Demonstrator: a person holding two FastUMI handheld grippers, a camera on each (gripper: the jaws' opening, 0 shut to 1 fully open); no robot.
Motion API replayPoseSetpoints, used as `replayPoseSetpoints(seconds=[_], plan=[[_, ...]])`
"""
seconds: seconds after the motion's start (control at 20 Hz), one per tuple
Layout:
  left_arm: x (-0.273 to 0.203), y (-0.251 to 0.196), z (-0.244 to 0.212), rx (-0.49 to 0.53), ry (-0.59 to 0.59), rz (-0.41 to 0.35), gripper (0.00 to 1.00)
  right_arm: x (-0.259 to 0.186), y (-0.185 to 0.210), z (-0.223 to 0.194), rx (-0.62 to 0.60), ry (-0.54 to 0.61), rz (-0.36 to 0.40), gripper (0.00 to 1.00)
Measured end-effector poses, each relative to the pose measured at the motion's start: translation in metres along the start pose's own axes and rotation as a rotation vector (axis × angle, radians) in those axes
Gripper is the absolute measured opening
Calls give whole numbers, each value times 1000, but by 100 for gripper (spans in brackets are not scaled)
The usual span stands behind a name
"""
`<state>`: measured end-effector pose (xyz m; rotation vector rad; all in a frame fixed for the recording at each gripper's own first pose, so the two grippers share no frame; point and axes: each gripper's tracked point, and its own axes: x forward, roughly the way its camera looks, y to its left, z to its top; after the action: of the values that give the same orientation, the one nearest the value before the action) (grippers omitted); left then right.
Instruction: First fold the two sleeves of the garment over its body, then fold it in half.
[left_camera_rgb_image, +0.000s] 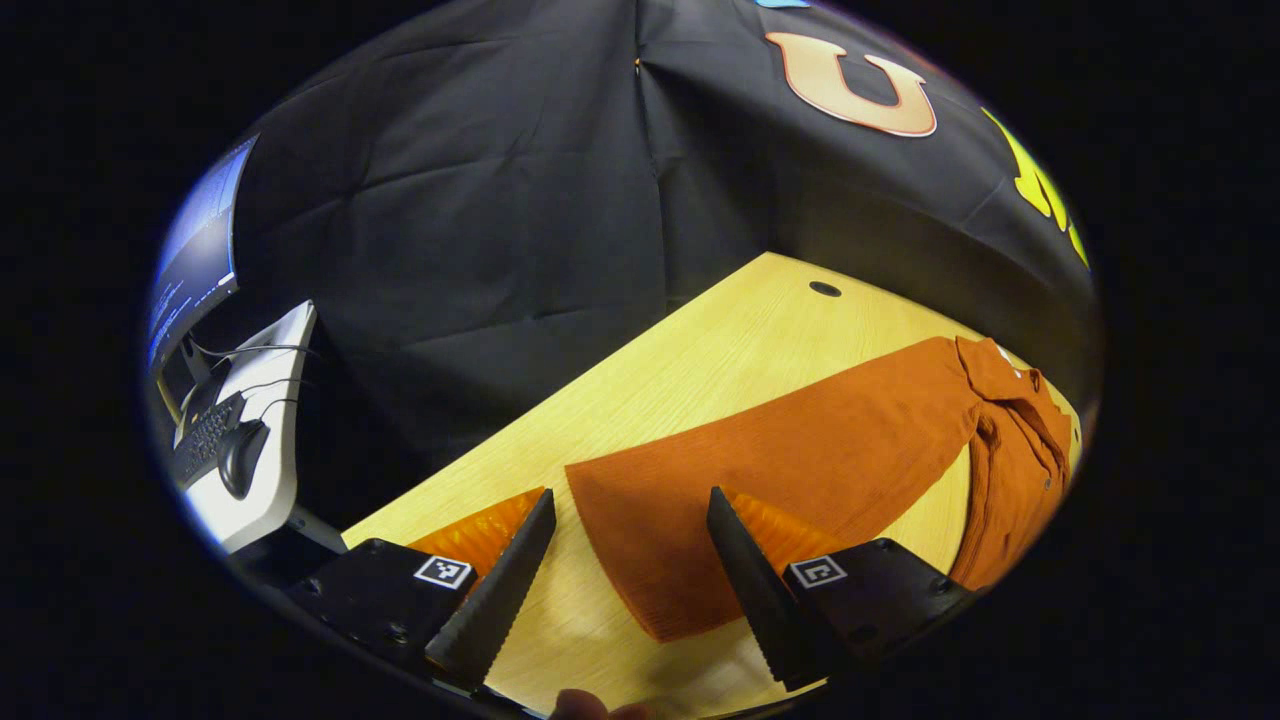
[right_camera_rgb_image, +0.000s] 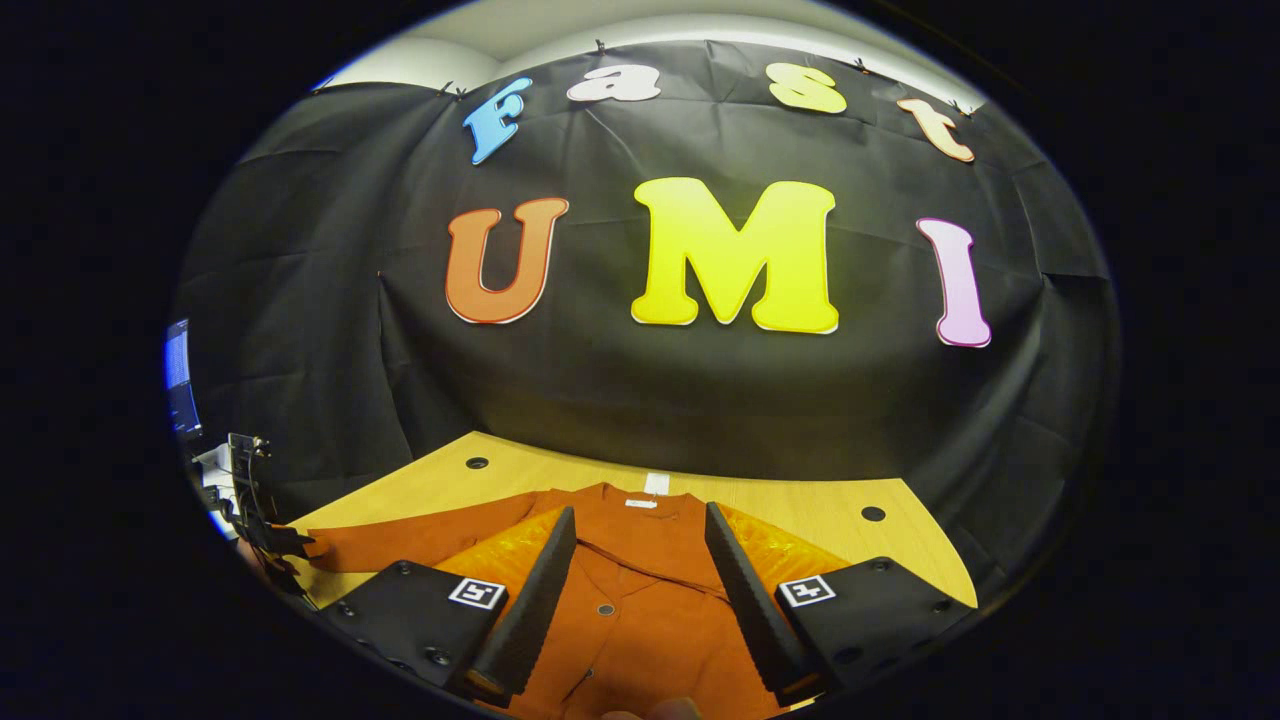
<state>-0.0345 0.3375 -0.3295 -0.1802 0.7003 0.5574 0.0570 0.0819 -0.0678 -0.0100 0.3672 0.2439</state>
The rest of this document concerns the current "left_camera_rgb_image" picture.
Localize orange button shirt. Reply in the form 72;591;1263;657
565;335;1076;643

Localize black computer mouse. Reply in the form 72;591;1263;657
217;419;272;500

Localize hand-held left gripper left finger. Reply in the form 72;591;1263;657
285;487;558;693

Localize black backdrop cloth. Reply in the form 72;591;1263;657
215;0;1101;521

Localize black keyboard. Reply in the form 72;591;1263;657
172;390;248;491

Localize white side desk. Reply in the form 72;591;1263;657
183;300;346;556

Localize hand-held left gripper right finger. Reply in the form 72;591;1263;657
707;487;976;693

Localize computer monitor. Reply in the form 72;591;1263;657
148;135;259;376

